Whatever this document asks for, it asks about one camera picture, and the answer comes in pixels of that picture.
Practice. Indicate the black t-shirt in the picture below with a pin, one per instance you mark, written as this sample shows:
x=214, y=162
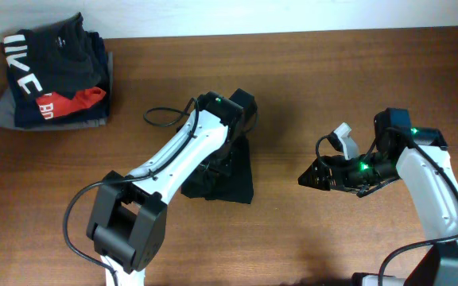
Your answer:
x=238, y=188

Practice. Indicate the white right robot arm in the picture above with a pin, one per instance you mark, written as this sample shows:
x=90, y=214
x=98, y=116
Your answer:
x=417, y=156

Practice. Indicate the red folded shirt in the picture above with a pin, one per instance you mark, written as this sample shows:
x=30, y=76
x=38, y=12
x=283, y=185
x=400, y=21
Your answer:
x=55, y=105

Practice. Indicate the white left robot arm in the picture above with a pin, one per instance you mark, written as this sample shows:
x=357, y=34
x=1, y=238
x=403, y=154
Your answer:
x=128, y=219

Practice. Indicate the navy shirt with white letters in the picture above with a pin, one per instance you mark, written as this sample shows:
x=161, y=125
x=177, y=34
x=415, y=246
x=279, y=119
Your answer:
x=18, y=71

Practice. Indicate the white back board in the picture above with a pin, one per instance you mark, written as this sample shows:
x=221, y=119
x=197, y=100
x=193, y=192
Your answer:
x=177, y=18

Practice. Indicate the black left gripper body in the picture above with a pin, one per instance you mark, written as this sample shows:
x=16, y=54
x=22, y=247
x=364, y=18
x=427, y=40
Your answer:
x=223, y=158

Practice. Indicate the grey folded shirt at bottom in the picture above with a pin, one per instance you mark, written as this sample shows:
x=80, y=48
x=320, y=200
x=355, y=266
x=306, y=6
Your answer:
x=20, y=114

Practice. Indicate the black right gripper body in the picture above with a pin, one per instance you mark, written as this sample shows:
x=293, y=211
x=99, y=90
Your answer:
x=355, y=174

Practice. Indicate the black folded shirt on top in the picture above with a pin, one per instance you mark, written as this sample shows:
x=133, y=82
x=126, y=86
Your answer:
x=60, y=55

